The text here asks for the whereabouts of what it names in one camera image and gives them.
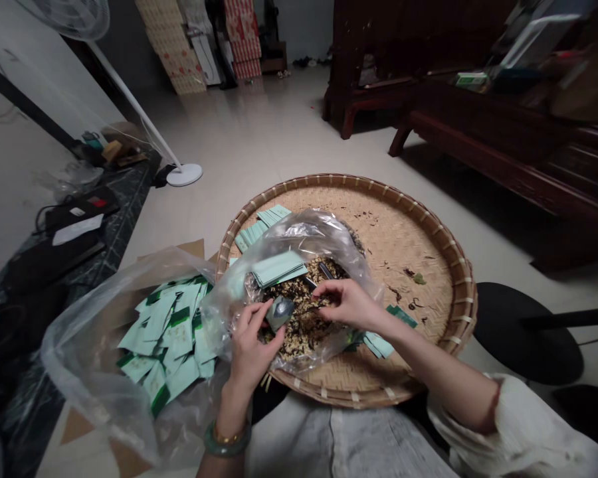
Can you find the person's right hand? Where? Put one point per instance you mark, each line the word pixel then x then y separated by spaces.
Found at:
pixel 361 306

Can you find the person's left hand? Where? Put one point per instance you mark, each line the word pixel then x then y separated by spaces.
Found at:
pixel 251 351

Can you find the silver-lined green packet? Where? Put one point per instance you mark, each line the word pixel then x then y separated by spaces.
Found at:
pixel 280 314

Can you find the thin dark scoop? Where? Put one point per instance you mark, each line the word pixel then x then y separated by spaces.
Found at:
pixel 309 308

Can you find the green packet with dark band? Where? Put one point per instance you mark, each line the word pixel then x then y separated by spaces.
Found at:
pixel 401 315

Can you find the pale green packet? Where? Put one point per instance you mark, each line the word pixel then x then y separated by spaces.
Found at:
pixel 378 344

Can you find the scattered dried leaf bits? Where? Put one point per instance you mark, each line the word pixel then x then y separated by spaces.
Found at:
pixel 398 279

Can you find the loose dried herb mix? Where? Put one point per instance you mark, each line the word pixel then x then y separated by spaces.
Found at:
pixel 304 331

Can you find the round woven bamboo tray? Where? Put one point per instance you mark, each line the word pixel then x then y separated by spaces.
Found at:
pixel 413 249

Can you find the pile of filled green packets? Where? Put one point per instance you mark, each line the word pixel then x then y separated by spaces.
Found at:
pixel 172 338

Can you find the stack of empty green packets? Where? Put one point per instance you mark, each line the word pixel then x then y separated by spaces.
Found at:
pixel 278 269

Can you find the small clear plastic bag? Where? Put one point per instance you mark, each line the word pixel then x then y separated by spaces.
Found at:
pixel 299 234

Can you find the row of pale green packets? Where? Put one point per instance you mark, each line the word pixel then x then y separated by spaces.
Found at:
pixel 259 226

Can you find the person's body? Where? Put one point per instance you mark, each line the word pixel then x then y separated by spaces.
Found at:
pixel 349 438

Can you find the large clear plastic bag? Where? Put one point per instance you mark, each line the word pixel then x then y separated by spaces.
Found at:
pixel 94 348

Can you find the round black stool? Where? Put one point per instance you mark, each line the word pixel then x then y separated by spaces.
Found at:
pixel 525 333

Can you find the dark marble counter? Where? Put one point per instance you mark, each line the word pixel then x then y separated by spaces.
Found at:
pixel 55 299

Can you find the dark wooden low table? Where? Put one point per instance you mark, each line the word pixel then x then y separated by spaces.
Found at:
pixel 503 149

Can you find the white paper sheet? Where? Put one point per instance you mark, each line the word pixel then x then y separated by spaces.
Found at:
pixel 77 230

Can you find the black laptop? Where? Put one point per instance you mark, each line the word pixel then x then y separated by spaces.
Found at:
pixel 55 259

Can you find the black flat bag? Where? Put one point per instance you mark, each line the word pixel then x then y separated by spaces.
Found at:
pixel 82 206

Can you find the small wooden box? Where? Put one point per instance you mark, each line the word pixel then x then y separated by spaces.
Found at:
pixel 113 149

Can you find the crumpled clear plastic wrap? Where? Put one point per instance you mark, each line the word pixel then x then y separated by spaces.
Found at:
pixel 75 176

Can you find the green and white box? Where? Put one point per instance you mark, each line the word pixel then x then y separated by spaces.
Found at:
pixel 471 80

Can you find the dark wooden bench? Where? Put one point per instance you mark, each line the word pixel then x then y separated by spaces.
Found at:
pixel 393 55

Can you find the teal water bottle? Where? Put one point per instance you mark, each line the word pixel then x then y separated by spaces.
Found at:
pixel 91 140

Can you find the white standing fan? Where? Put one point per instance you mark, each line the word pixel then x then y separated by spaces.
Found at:
pixel 129 94

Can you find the stack of patterned cartons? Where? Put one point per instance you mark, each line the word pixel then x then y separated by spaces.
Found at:
pixel 199 45

